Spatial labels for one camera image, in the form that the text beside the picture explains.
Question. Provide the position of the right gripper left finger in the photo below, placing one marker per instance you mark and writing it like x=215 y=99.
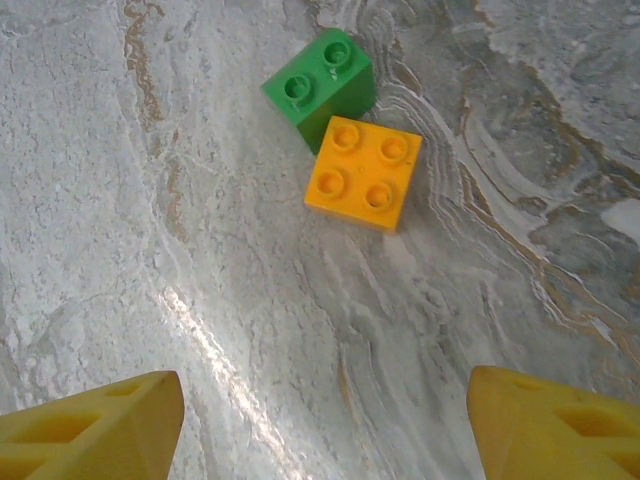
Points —
x=90 y=440

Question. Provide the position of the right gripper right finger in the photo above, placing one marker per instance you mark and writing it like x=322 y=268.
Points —
x=560 y=440

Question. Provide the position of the small yellow square lego brick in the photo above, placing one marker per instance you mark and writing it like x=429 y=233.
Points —
x=360 y=175

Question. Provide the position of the green sloped lego brick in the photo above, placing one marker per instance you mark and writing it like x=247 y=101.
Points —
x=320 y=90

